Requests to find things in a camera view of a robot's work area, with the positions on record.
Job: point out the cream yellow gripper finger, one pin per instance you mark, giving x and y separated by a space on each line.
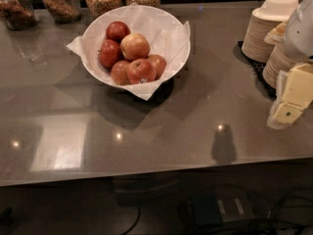
294 93

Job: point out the glass jar far left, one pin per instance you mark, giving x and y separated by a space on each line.
17 14

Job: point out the white bowl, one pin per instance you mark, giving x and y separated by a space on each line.
135 48

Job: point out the red right apple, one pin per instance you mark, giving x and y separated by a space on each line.
158 63

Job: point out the white paper liner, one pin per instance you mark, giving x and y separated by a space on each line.
166 35

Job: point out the black power box under table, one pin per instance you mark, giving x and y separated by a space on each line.
211 209

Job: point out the back stack of paper bowls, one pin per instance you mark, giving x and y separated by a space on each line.
262 20

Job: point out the red front apple with sticker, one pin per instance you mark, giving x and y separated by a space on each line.
141 71

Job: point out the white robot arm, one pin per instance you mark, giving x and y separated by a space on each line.
298 38

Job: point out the red front-left apple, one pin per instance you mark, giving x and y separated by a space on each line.
119 72

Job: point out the red left apple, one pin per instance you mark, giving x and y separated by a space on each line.
110 53

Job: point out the glass jar with label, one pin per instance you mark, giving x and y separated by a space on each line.
63 11

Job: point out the black mat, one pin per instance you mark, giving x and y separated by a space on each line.
264 88

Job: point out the dark red back apple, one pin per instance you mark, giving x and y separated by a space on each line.
117 31

